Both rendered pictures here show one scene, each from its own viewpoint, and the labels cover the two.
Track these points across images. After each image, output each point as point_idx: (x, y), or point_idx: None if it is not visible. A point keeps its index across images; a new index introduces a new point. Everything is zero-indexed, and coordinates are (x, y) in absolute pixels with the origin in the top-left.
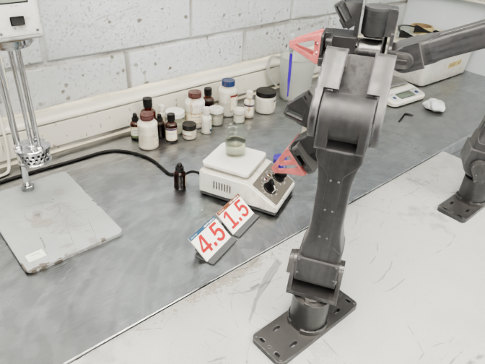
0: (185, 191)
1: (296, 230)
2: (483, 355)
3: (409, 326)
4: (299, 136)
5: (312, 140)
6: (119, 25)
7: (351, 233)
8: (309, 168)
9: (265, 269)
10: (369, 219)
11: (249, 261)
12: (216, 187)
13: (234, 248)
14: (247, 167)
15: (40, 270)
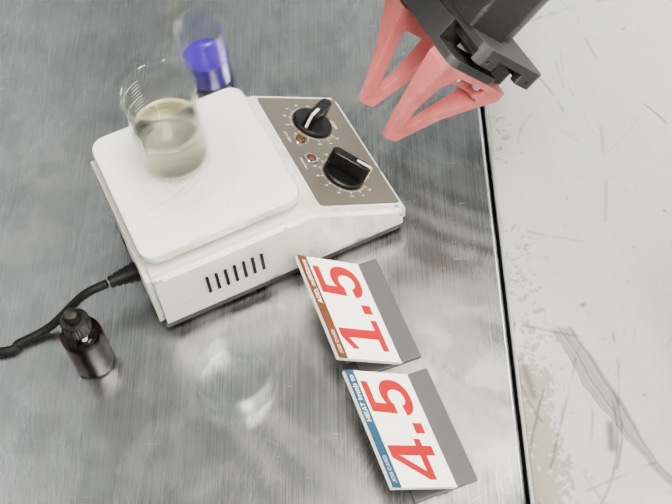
0: (125, 358)
1: (485, 218)
2: None
3: None
4: (426, 4)
5: (512, 1)
6: None
7: (579, 124)
8: (531, 75)
9: (571, 378)
10: (557, 56)
11: (513, 390)
12: (218, 285)
13: (449, 391)
14: (267, 173)
15: None
